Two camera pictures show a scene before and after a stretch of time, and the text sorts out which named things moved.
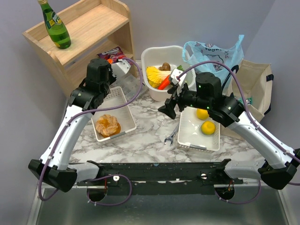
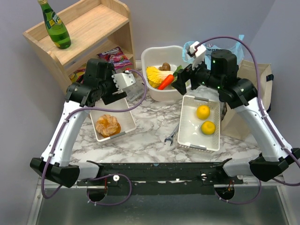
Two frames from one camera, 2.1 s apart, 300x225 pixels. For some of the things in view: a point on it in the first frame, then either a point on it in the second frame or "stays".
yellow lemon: (202, 114) stays
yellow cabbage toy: (155, 76) stays
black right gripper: (177, 100) to (182, 78)
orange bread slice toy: (107, 126) stays
